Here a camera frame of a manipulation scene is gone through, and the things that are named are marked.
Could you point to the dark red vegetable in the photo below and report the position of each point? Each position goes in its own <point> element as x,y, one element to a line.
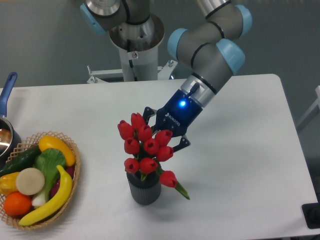
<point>70,170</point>

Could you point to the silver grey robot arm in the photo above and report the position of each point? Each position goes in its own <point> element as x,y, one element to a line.
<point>209,51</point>

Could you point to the black device at table edge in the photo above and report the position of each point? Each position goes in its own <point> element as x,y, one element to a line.
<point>311,212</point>

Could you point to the white frame at right edge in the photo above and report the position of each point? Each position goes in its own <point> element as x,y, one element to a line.
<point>310,113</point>

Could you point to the orange fruit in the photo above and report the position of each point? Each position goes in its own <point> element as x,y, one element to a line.
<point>17,204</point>

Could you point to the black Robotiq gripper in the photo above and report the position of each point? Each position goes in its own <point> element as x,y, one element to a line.
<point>176,116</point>

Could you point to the dark green cucumber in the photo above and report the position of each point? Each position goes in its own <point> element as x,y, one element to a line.
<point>22,161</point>

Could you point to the beige round disc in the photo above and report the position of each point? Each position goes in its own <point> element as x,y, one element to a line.
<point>30,181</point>

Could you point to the blue handled saucepan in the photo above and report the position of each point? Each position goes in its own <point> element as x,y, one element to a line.
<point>9,138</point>

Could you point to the dark grey ribbed vase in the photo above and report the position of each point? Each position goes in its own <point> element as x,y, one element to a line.
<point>147,191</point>

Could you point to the yellow banana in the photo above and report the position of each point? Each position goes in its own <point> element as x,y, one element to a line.
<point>54,204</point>

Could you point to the woven wicker basket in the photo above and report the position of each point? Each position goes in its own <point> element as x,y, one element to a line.
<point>22,147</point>

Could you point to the green bok choy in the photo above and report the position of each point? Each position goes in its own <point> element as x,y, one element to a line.
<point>47,163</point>

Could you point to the yellow bell pepper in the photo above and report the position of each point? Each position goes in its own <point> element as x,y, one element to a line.
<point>8,183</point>

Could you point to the red tulip bouquet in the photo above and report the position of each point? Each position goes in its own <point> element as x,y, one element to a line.
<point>149,148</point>

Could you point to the yellow squash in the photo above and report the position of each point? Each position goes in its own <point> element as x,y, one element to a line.
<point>52,142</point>

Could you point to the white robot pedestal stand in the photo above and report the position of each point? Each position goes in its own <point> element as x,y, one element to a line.
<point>136,66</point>

